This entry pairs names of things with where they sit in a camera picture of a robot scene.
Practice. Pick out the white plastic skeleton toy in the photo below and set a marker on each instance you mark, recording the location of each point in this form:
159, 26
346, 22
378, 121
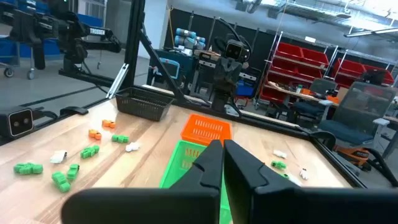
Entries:
280, 153
132, 147
58, 156
303, 173

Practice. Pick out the red bin shelf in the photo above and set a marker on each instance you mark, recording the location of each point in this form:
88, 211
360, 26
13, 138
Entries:
289, 51
348, 67

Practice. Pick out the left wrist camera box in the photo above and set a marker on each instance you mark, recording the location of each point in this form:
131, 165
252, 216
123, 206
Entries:
234, 49

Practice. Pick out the wooden desk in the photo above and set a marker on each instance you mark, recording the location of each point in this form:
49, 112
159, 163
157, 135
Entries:
292, 93

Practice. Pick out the orange plastic skeleton toy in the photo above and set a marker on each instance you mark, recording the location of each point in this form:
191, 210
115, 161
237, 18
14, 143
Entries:
108, 123
94, 134

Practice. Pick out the black plastic basket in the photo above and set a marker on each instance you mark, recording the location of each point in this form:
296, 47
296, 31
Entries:
140, 104

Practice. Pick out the orange plastic basket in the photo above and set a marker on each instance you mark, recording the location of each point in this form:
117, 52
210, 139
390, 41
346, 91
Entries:
205, 127

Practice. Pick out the teal framed tablet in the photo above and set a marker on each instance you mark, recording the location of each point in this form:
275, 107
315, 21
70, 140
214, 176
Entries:
170, 69

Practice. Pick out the ceiling light tube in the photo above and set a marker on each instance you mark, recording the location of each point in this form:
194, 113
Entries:
373, 32

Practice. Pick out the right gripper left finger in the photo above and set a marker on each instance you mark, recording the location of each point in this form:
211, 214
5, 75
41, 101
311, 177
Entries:
186, 205

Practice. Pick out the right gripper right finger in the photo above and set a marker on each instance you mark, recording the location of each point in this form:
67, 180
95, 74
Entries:
280, 205

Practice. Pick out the black neighbouring robot arm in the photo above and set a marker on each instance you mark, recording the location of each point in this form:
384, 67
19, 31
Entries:
71, 34

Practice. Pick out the grey mesh office chair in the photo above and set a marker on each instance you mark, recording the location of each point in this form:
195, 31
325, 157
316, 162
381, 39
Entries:
363, 102

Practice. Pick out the green plastic skeleton toy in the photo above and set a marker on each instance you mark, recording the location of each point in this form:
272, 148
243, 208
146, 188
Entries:
120, 138
284, 175
73, 171
278, 165
28, 168
89, 152
60, 182

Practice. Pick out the blue box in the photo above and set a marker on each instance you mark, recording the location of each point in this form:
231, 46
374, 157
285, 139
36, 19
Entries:
245, 89

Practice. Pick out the blue seat office chair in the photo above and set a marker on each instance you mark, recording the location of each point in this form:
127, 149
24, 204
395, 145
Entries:
323, 85

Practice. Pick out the green plastic basket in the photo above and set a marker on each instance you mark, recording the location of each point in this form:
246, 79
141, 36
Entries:
182, 161

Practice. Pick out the orange black power tool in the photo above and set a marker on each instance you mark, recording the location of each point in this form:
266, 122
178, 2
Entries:
354, 154

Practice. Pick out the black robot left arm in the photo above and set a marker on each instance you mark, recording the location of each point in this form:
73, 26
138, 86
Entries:
221, 101

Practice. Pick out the black partition panels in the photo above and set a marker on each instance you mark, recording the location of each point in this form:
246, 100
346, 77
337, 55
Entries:
205, 25

